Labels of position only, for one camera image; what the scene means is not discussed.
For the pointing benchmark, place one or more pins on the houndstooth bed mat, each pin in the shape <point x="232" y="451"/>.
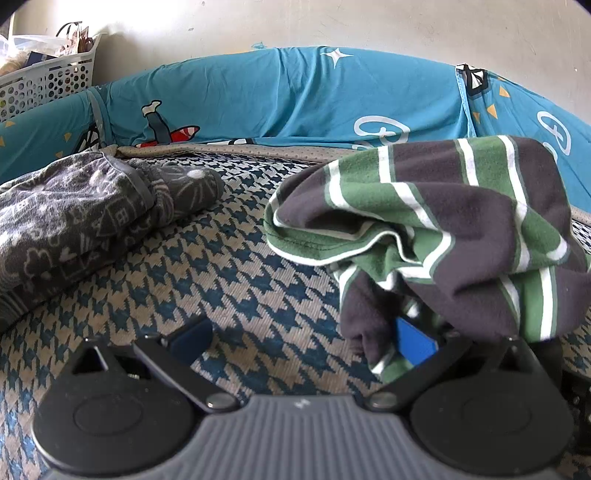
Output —
<point x="240" y="295"/>

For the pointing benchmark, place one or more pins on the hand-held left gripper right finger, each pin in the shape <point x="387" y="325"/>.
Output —
<point x="413" y="344"/>

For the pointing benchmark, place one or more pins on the green grey striped t-shirt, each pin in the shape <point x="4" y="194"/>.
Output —
<point x="461" y="221"/>

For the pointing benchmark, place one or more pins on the white perforated plastic basket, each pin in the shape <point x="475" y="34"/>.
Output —
<point x="51" y="85"/>

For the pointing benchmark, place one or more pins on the blue printed bed bumper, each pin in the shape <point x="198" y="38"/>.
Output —
<point x="521" y="110"/>
<point x="41" y="134"/>
<point x="277" y="92"/>

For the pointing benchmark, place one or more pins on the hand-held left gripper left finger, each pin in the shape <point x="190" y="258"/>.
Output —
<point x="194" y="339"/>

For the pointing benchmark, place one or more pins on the grey patterned blanket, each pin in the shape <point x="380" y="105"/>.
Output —
<point x="83" y="221"/>

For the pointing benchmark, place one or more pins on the white plastic bag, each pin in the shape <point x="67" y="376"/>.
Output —
<point x="21" y="46"/>

